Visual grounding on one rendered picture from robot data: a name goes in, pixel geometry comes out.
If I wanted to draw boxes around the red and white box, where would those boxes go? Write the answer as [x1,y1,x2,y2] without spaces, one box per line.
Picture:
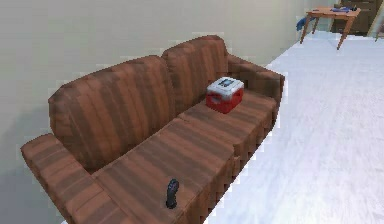
[205,76,245,115]

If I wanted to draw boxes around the brown striped sofa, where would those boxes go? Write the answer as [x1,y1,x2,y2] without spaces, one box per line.
[20,34,286,224]

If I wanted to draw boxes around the black remote control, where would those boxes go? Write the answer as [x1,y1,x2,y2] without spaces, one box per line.
[165,178,180,210]

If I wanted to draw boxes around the blue cloth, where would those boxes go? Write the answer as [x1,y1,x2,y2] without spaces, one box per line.
[296,16,316,32]

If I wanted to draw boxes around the orange wooden table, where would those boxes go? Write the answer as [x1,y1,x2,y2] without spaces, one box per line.
[299,6,362,51]

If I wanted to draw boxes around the dark brown wooden cupboard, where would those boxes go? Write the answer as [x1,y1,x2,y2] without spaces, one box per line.
[330,0,384,37]

